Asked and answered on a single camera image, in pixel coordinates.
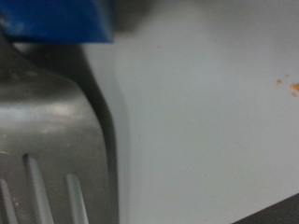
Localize metal spatula with blue block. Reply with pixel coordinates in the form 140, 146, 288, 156
0, 0, 120, 224

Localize silver toaster oven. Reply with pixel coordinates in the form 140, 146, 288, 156
83, 0, 299, 224

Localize dark grey fabric backdrop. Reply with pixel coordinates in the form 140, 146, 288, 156
232, 192, 299, 224

